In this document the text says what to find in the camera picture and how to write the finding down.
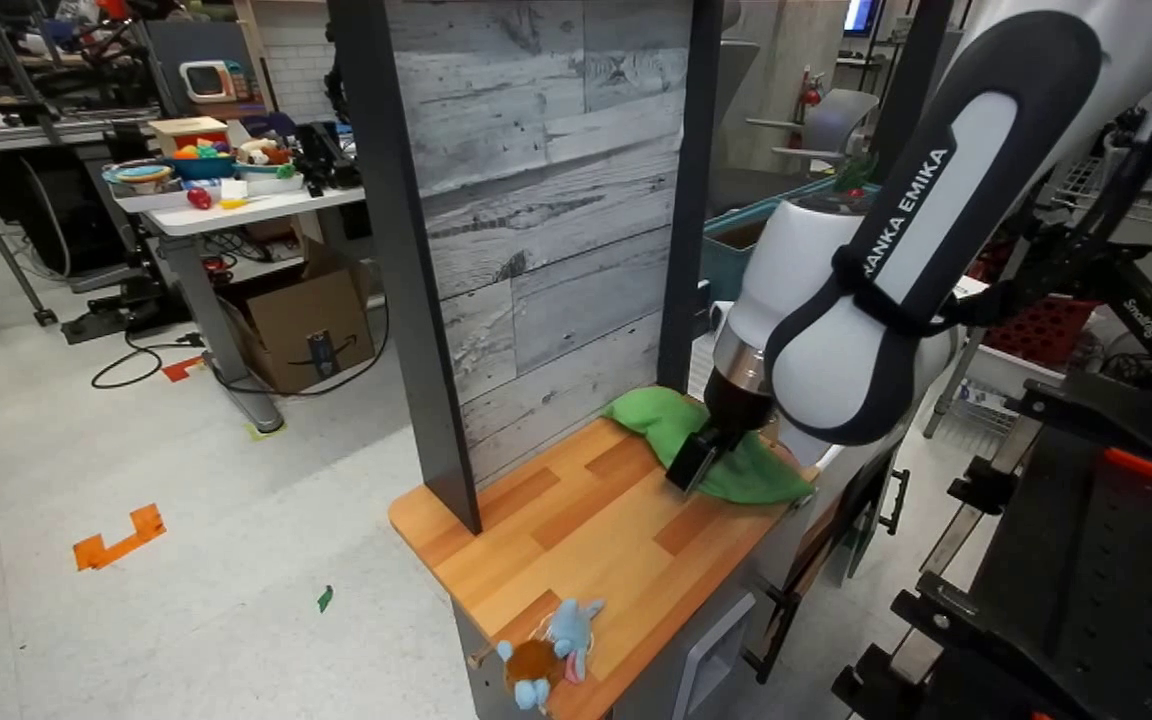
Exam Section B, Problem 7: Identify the red plastic crate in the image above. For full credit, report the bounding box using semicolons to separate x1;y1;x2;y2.
980;288;1099;371

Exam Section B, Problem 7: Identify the cardboard box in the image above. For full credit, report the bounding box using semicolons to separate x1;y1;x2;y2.
219;254;379;400

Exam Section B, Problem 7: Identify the grey drawer handle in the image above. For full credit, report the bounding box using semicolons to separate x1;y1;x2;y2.
666;592;758;720

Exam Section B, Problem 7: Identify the black angled frame post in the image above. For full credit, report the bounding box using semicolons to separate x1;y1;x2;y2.
863;0;956;182

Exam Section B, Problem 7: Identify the white desk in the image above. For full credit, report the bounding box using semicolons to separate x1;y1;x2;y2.
111;172;373;440

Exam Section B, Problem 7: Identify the grey wood grain panel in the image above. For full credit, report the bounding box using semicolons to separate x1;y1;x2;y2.
379;0;696;486

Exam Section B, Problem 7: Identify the large blue plastic bin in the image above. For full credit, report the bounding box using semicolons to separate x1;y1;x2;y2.
700;194;792;309

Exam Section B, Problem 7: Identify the blue bowl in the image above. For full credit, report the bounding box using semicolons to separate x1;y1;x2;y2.
169;152;239;182

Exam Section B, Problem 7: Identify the black floor cable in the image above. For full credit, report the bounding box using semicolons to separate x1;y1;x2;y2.
82;327;206;395

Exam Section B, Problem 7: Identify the wooden toy box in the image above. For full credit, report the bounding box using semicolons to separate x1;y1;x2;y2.
143;112;231;156

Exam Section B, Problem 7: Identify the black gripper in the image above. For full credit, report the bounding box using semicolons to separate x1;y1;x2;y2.
661;362;780;500

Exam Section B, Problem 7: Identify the black cart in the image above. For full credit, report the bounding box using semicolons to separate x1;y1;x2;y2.
827;362;1152;720

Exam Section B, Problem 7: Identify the blue and brown plush toy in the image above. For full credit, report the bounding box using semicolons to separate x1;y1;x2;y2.
491;592;609;715

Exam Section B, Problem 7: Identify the red fire extinguisher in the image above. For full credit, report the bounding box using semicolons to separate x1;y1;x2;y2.
795;67;827;129

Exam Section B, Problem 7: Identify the small orange floor tape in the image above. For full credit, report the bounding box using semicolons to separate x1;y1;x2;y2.
160;351;206;388

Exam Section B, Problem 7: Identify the slim black frame post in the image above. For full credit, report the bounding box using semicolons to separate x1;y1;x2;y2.
650;0;727;395

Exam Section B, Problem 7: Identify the orange cart handle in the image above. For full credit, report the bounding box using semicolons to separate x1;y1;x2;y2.
1096;440;1152;486

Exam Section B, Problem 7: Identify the grey office chair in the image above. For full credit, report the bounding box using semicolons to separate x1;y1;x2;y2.
749;85;882;172

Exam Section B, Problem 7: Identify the thick black frame post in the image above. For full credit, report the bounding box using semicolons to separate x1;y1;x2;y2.
324;0;485;534

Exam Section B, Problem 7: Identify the black cabinet door handle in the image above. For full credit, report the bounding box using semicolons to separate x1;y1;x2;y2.
738;575;807;688
873;462;911;539

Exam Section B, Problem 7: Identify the green towel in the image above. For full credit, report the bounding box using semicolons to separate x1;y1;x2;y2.
605;385;820;511

